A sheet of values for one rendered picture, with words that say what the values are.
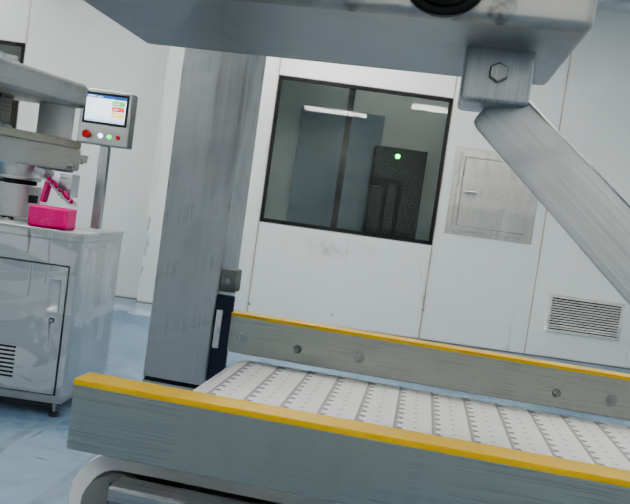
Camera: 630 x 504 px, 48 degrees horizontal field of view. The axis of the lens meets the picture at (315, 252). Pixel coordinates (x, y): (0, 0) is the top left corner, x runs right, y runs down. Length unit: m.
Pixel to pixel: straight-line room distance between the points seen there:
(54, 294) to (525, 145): 2.78
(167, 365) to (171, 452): 0.31
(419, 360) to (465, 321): 5.19
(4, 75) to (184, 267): 0.22
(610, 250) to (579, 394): 0.32
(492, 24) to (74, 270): 2.75
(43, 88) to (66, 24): 5.60
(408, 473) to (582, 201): 0.14
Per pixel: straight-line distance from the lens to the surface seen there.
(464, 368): 0.59
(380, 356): 0.59
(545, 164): 0.31
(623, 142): 6.09
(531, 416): 0.58
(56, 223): 3.01
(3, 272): 3.08
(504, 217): 5.74
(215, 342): 0.62
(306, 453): 0.33
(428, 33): 0.31
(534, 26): 0.29
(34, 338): 3.07
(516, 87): 0.32
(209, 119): 0.63
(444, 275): 5.70
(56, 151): 0.59
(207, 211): 0.62
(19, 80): 0.55
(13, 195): 3.32
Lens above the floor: 0.96
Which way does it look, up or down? 3 degrees down
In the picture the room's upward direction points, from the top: 8 degrees clockwise
